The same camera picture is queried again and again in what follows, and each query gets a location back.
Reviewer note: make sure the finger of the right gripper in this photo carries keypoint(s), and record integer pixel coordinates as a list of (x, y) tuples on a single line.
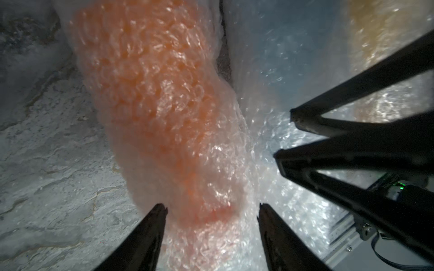
[(405, 146), (412, 60)]

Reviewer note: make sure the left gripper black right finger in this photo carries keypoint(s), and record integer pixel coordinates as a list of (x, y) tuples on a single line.
[(283, 249)]

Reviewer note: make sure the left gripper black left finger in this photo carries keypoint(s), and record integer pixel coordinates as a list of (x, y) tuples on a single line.
[(140, 250)]

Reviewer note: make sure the orange glass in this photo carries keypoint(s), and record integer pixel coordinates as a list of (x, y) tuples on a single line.
[(173, 122)]

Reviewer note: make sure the blue glass in bubble wrap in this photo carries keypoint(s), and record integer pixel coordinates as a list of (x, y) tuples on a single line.
[(283, 54)]

